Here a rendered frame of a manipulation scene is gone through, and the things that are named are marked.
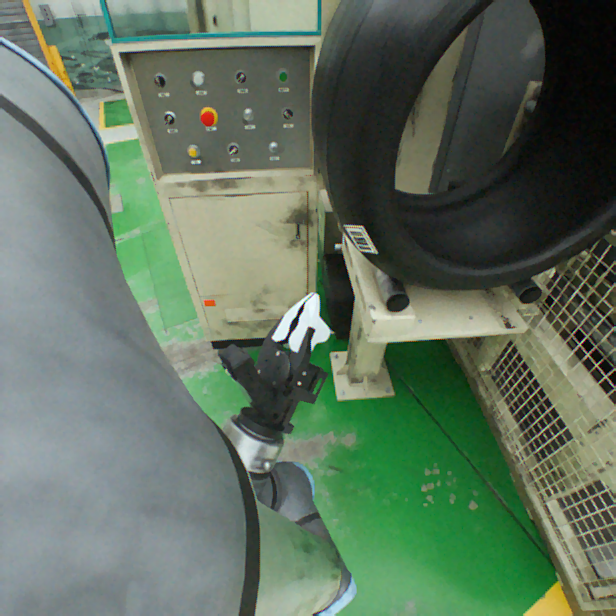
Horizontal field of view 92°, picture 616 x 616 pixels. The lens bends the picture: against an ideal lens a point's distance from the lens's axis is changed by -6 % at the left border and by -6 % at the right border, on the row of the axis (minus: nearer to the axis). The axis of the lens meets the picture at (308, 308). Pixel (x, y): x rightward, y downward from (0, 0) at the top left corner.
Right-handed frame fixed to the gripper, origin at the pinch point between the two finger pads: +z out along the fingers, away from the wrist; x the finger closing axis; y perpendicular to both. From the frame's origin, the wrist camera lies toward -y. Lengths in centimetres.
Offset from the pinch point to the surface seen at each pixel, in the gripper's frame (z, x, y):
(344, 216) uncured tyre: 14.3, -1.4, 0.5
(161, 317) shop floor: -32, -152, 41
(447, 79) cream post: 58, -6, 14
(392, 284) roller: 11.2, -0.9, 19.0
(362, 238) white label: 12.8, 0.6, 4.2
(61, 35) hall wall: 318, -832, -146
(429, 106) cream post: 54, -9, 16
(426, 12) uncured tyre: 29.7, 12.8, -14.3
